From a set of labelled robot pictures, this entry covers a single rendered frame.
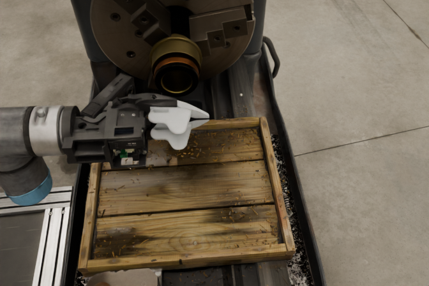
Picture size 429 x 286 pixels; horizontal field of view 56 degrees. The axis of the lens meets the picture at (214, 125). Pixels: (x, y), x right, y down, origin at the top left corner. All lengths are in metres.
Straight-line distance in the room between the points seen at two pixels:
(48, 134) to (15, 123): 0.05
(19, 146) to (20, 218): 1.05
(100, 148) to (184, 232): 0.23
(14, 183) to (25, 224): 0.94
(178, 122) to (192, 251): 0.23
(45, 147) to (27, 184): 0.11
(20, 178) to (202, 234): 0.31
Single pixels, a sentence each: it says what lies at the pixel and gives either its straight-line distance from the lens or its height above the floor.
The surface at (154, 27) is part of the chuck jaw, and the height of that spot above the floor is 1.13.
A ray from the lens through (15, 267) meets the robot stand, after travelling 1.58.
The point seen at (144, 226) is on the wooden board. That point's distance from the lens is 0.75.
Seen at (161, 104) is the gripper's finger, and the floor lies 1.11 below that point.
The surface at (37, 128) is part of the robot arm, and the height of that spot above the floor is 1.12.
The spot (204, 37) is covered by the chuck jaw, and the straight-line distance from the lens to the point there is 0.72.
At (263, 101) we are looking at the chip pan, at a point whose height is 0.54.
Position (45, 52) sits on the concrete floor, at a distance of 2.62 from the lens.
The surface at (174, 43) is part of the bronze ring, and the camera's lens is 0.69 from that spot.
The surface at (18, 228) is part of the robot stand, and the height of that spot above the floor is 0.21.
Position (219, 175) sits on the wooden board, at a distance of 0.79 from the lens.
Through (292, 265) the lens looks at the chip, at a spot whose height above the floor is 0.57.
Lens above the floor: 1.55
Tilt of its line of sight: 50 degrees down
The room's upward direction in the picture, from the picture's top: straight up
